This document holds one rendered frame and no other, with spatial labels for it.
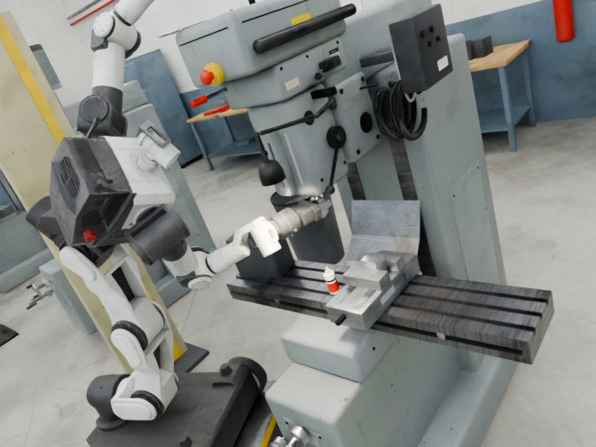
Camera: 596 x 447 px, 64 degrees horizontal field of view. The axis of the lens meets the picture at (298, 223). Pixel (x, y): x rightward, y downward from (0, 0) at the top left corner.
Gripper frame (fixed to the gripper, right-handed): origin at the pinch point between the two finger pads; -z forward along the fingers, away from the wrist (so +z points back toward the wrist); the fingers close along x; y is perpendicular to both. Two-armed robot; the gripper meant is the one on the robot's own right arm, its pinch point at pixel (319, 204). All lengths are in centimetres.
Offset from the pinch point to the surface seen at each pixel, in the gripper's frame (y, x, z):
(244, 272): 31, 46, 21
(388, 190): 12.8, 8.6, -36.2
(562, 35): 35, 147, -378
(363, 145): -13.9, -6.1, -19.4
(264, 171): -24.2, -16.8, 22.0
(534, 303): 33, -59, -25
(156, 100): -1, 711, -142
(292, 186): -12.4, -5.4, 10.2
